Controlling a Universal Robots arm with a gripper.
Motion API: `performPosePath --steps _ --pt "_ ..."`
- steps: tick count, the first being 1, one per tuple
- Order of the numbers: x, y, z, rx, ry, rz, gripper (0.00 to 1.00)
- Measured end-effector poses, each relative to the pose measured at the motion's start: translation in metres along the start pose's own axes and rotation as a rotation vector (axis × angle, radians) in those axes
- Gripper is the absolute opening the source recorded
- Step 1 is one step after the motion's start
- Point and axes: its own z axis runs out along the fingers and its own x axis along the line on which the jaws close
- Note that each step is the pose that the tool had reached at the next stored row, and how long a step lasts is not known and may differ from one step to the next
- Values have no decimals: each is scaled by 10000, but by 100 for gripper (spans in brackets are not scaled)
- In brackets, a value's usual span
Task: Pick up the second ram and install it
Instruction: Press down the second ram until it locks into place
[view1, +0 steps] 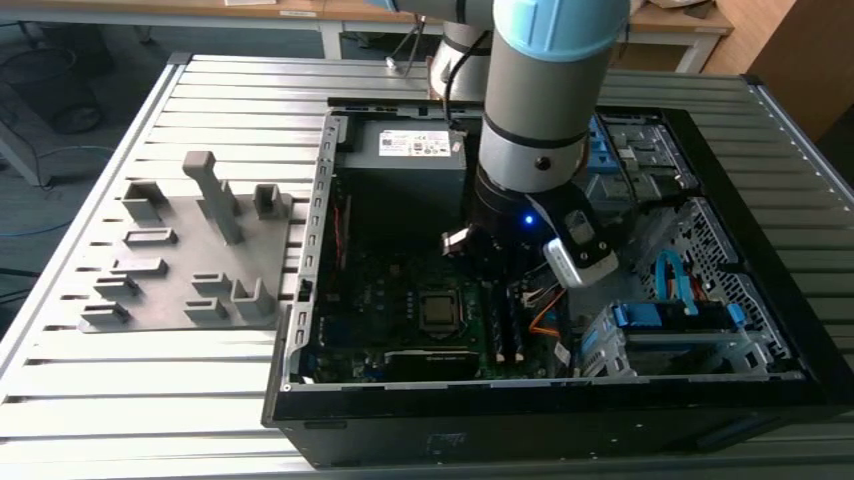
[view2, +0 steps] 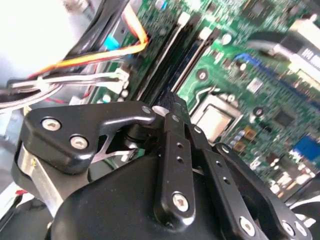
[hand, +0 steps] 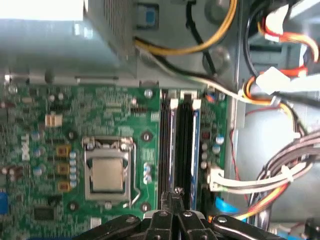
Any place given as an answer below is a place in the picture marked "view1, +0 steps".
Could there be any grey power supply unit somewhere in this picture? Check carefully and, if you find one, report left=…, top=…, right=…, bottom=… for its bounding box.
left=336, top=119, right=468, bottom=241

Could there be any silver CPU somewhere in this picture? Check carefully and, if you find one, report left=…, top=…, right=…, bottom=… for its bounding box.
left=420, top=295, right=462, bottom=325

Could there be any metal drive cage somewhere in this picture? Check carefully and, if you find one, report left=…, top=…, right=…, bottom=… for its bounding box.
left=578, top=112, right=701, bottom=229

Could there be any dark green motherboard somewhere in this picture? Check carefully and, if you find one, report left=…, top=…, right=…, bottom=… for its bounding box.
left=312, top=239, right=561, bottom=381

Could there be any hard disk in blue carrier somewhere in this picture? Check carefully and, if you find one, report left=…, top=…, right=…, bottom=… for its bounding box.
left=611, top=299, right=747, bottom=334

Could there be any black graphics card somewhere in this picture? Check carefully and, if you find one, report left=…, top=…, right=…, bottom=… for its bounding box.
left=382, top=349, right=481, bottom=381

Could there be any metal disk bay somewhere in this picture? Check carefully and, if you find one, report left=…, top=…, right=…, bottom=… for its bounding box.
left=576, top=304, right=795, bottom=377

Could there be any black PC case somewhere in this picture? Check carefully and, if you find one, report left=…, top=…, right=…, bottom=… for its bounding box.
left=258, top=97, right=854, bottom=471

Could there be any grey parts rack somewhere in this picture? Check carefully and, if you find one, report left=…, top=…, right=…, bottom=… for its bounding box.
left=77, top=149, right=294, bottom=334

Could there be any small wooden desk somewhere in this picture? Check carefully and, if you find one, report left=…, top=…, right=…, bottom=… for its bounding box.
left=625, top=0, right=735, bottom=74

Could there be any wooden cabinet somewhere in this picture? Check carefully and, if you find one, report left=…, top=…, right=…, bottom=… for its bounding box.
left=703, top=0, right=854, bottom=144

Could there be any long wooden desk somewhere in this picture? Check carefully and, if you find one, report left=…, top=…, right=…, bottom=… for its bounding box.
left=0, top=0, right=446, bottom=60

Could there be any black cart with wheels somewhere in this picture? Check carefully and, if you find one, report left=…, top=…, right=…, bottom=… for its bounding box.
left=0, top=22, right=114, bottom=136

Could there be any small glossy wrist camera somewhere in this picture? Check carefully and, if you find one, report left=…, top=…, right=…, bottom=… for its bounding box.
left=438, top=227, right=478, bottom=259

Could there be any black camera bracket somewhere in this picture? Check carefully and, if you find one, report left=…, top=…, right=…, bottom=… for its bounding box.
left=525, top=189, right=619, bottom=266

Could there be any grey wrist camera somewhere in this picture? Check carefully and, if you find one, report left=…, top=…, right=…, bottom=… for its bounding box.
left=542, top=238, right=620, bottom=290

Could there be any orange flat data wire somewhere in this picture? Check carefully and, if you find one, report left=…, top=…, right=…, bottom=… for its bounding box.
left=528, top=289, right=569, bottom=341

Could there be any black wire bundle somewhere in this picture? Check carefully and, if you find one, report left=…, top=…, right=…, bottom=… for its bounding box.
left=616, top=197, right=683, bottom=236

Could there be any thin red wire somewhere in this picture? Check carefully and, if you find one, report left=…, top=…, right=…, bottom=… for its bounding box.
left=330, top=197, right=348, bottom=266

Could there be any black camera cable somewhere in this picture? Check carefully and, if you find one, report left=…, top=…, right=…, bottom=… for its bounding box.
left=441, top=29, right=494, bottom=132

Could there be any blue flat data wire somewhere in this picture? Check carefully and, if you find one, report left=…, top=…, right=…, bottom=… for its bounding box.
left=656, top=252, right=699, bottom=316

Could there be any hanging cable with plug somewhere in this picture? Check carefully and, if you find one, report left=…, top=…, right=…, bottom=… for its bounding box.
left=384, top=12, right=426, bottom=77

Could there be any white table frame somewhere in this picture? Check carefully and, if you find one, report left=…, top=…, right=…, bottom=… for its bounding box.
left=0, top=119, right=51, bottom=189

